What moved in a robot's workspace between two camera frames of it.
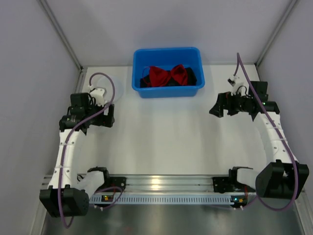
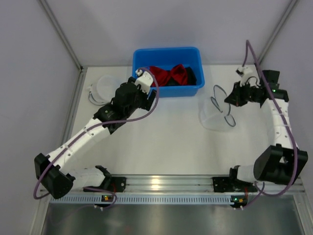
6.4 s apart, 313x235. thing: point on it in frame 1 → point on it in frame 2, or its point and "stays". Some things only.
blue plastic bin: (167, 58) stays
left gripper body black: (109, 115) → (147, 101)
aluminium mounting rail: (155, 184) stays
